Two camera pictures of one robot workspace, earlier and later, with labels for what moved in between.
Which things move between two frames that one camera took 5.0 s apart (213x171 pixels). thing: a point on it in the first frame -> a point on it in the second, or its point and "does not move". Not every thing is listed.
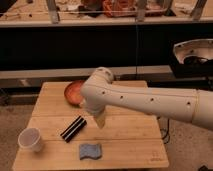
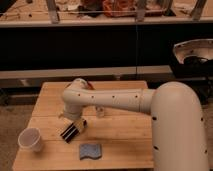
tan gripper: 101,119 -> 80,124
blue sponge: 90,150 does not move
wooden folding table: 72,139 does not move
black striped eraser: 73,129 does not move
